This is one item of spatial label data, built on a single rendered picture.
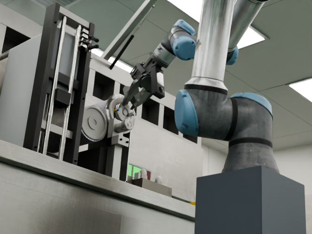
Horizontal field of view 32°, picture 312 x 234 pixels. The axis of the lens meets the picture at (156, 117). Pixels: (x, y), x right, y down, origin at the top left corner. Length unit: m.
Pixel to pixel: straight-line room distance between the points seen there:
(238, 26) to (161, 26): 2.71
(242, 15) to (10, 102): 0.81
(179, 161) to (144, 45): 2.11
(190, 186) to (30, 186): 1.48
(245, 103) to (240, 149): 0.13
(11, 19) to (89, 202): 0.99
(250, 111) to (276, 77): 3.70
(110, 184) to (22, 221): 0.28
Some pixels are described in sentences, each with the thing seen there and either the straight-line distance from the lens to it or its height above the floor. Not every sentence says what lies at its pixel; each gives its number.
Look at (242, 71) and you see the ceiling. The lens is 5.00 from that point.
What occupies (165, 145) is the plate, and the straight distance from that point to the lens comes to 2.63.
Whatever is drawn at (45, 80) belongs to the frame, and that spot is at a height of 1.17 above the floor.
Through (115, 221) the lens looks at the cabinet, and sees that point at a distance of 1.50.
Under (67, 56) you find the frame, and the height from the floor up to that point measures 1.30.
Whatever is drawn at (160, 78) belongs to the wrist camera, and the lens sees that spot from 1.89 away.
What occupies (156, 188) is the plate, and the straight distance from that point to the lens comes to 1.98.
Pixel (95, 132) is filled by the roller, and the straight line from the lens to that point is 1.87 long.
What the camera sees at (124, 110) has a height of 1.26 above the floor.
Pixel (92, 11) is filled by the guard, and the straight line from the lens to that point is 2.35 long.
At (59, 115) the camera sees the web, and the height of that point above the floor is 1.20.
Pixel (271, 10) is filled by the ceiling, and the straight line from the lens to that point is 4.16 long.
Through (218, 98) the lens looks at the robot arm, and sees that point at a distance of 1.40.
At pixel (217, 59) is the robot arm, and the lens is 1.42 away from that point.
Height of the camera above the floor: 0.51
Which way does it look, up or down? 22 degrees up
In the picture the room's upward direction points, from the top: 4 degrees clockwise
